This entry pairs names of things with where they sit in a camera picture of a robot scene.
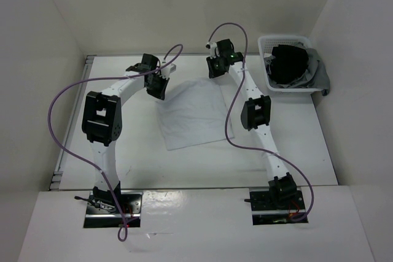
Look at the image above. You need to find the white laundry basket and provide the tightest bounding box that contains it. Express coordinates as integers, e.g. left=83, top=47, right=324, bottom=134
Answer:
left=257, top=34, right=322, bottom=94

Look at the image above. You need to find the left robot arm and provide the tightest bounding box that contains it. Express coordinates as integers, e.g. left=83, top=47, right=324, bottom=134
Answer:
left=82, top=53, right=176, bottom=213

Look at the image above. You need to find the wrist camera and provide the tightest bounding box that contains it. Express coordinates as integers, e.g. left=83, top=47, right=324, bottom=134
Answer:
left=160, top=63, right=177, bottom=80
left=206, top=42, right=219, bottom=58

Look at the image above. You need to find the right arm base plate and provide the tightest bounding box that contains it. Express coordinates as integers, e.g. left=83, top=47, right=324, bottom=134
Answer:
left=244, top=190, right=308, bottom=226

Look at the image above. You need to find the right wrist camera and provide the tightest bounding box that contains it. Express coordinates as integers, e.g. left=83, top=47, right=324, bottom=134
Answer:
left=206, top=42, right=219, bottom=58

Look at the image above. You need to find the grey skirt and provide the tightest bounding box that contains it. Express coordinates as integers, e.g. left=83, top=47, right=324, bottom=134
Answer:
left=286, top=42, right=330, bottom=96

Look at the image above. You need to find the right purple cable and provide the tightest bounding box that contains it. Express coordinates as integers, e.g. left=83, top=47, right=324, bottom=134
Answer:
left=208, top=21, right=314, bottom=223

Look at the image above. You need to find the black skirt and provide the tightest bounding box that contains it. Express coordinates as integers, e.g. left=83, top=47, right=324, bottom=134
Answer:
left=268, top=44, right=309, bottom=85

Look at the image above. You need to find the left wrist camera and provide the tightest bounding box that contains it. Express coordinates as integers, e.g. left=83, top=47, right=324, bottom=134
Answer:
left=160, top=63, right=177, bottom=80

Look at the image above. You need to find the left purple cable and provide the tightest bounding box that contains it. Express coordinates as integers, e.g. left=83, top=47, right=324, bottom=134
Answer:
left=49, top=44, right=185, bottom=241

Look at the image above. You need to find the purple cable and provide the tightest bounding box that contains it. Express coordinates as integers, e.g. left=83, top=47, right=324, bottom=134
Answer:
left=208, top=21, right=314, bottom=223
left=49, top=44, right=185, bottom=241

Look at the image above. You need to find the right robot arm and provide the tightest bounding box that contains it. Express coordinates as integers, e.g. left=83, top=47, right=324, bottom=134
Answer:
left=206, top=39, right=297, bottom=209

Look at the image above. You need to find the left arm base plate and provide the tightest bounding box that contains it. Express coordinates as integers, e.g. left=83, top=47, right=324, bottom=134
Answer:
left=74, top=191, right=143, bottom=228

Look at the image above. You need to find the white skirt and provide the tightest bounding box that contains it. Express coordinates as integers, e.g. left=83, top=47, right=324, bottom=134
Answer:
left=156, top=78, right=228, bottom=151

